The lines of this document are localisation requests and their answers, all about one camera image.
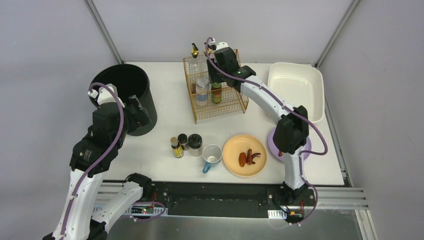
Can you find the glass bottle with brown sauce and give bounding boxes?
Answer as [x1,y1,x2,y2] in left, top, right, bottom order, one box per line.
[188,42,202,97]

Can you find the yellow cap green bottle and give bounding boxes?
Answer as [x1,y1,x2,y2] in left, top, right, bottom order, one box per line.
[211,82,222,104]

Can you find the silver lid spice jar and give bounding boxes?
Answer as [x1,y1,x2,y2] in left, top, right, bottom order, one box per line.
[195,77,209,106]

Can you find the small yellow label bottle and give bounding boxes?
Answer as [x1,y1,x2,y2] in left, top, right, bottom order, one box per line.
[170,137,184,158]

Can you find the glass oil bottle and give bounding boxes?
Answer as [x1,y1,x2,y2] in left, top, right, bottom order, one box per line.
[203,42,214,83]

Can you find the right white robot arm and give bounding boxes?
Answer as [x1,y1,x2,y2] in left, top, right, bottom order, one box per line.
[207,42,309,200]

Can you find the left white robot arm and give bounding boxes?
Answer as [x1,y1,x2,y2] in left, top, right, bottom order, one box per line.
[44,95,152,240]

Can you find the black ribbed trash bin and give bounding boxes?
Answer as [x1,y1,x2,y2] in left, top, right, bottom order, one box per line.
[91,63,158,137]

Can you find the small black cap jar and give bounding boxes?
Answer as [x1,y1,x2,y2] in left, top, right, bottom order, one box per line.
[177,133,190,151]

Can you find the black lid glass jar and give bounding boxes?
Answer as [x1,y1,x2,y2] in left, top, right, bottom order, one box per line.
[187,133,203,157]

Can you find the white rectangular basin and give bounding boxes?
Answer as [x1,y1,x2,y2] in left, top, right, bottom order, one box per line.
[267,62,325,124]

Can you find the blue white mug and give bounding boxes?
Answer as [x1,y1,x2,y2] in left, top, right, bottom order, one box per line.
[202,144,223,174]

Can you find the yellow plate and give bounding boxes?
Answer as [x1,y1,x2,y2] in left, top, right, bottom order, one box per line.
[222,134,267,178]

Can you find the brown sausage pieces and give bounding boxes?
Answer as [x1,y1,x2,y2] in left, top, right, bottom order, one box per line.
[238,149,262,168]

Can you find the purple plate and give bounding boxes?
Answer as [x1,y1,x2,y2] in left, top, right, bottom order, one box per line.
[267,127,312,163]

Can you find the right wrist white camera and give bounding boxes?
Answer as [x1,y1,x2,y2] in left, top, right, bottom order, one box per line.
[208,38,229,51]

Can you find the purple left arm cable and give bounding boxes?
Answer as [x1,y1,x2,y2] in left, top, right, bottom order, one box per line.
[58,82,125,240]

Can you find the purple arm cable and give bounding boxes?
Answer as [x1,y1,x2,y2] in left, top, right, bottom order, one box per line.
[203,36,329,226]
[58,82,125,240]

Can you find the gold wire rack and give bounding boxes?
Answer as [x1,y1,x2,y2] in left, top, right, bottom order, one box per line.
[183,55,249,123]

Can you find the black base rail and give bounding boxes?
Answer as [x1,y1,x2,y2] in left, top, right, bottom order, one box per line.
[94,179,317,220]

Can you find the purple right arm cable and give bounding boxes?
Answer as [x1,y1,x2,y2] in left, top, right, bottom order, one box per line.
[203,36,329,226]

